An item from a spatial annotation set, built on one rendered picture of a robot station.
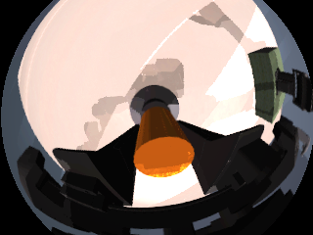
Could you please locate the orange knob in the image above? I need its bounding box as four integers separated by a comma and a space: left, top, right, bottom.
133, 107, 195, 177

